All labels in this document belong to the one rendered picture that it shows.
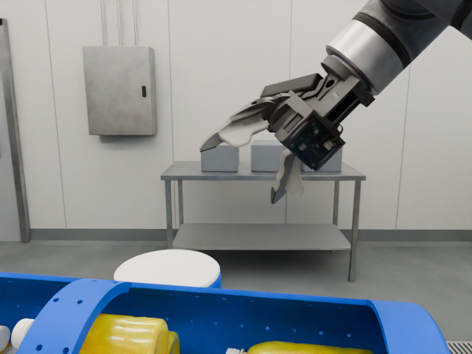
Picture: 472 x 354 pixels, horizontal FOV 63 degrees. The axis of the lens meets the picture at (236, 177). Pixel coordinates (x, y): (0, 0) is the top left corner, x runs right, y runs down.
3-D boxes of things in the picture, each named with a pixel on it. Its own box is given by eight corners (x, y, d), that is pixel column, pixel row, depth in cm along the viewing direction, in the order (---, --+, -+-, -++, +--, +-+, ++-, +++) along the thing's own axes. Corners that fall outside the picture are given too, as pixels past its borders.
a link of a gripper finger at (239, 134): (201, 147, 44) (276, 126, 46) (192, 126, 49) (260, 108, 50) (207, 168, 46) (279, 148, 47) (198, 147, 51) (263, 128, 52)
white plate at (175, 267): (101, 263, 106) (101, 267, 107) (134, 307, 84) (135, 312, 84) (190, 242, 121) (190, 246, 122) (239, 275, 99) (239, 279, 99)
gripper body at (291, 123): (276, 145, 45) (352, 66, 42) (253, 116, 52) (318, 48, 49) (313, 177, 49) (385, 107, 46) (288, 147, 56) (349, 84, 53)
